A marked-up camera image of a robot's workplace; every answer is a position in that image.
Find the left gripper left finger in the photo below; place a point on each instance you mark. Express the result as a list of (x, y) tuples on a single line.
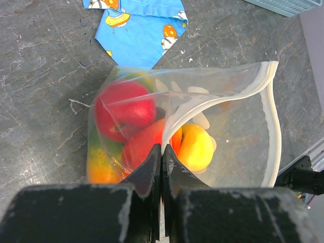
[(125, 212)]

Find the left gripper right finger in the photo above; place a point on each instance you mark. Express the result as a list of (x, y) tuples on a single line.
[(195, 212)]

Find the green orange mango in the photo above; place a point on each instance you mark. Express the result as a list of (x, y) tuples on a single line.
[(99, 169)]

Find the red bell pepper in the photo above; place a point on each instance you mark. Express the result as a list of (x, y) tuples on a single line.
[(136, 149)]

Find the small yellow fruit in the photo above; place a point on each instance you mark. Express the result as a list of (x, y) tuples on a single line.
[(196, 148)]

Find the clear zip top bag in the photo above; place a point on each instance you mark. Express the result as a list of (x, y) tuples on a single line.
[(235, 106)]

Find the red apple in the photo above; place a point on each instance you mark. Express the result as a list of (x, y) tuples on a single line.
[(122, 109)]

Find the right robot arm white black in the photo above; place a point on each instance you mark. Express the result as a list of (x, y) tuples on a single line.
[(304, 175)]

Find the blue patterned cloth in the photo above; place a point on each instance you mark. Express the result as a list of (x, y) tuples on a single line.
[(138, 33)]

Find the light blue plastic basket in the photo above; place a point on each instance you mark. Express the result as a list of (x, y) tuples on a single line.
[(287, 8)]

